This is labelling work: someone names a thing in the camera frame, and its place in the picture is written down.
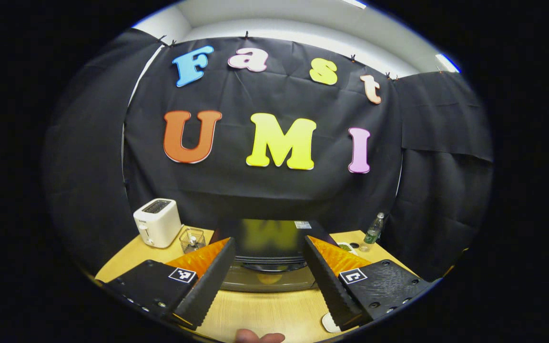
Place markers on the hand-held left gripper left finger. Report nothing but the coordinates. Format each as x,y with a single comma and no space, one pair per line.
205,286

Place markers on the ceiling light panel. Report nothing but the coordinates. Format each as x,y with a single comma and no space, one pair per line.
354,3
446,63

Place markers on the row of cloth clips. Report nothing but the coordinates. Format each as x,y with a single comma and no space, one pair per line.
246,34

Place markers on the clear plastic water bottle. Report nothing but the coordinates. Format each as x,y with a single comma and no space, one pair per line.
373,232

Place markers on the white toaster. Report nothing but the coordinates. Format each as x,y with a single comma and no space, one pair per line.
157,224

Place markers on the white divided food tray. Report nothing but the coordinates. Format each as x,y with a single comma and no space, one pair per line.
346,247

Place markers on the white square plate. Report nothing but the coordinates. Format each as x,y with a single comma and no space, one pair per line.
328,323

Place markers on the black electric oven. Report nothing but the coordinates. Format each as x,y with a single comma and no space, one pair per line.
267,247

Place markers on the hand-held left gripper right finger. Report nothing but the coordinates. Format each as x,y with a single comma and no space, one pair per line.
327,286

